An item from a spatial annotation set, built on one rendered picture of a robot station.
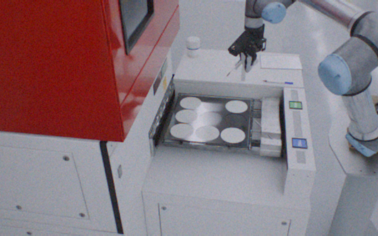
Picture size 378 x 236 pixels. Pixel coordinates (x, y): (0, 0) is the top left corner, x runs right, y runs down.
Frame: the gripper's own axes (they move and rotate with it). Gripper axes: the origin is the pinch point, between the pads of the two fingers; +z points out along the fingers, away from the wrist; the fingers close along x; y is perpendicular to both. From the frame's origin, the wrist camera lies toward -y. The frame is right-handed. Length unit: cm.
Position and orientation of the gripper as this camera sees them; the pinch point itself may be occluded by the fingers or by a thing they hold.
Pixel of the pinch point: (245, 70)
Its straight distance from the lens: 165.1
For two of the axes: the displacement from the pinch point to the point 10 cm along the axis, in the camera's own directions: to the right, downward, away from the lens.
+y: 7.8, -4.0, 4.9
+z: 0.3, 7.9, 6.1
